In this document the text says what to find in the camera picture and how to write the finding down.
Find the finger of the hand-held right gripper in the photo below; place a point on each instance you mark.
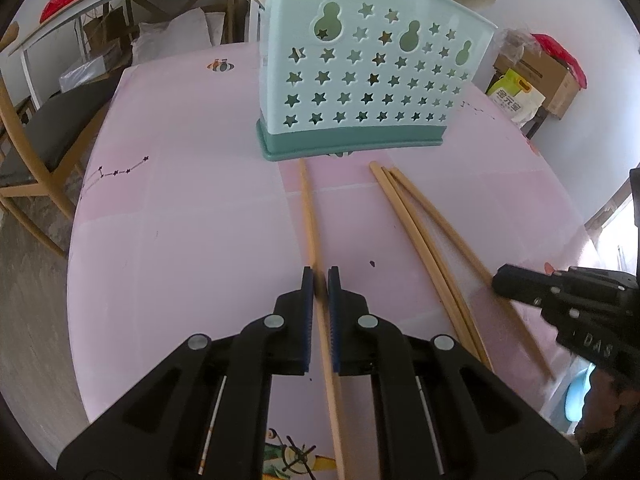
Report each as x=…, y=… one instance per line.
x=520, y=282

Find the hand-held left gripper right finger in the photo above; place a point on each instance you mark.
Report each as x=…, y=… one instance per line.
x=335, y=330

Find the mint green utensil holder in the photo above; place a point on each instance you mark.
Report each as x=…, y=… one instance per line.
x=300, y=20

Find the large cardboard box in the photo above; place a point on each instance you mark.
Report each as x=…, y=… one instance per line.
x=545, y=80

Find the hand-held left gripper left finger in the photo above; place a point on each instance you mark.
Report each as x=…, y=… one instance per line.
x=308, y=330

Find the yellow green rice bag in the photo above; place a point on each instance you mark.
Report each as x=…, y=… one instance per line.
x=515, y=97

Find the single wooden chopstick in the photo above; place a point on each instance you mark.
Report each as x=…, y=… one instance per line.
x=310, y=220

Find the bunch of wooden chopsticks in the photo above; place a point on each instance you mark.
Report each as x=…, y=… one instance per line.
x=425, y=255

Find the light blue basin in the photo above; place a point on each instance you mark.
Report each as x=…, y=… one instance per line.
x=575, y=400

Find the wooden chair with dark seat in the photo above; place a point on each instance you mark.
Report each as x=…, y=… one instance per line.
x=55, y=125

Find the crumpled red bag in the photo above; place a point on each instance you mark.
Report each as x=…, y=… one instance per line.
x=560, y=55

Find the white sack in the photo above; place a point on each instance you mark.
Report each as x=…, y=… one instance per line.
x=175, y=35

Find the silver wrapped package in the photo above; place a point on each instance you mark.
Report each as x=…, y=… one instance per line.
x=90, y=70

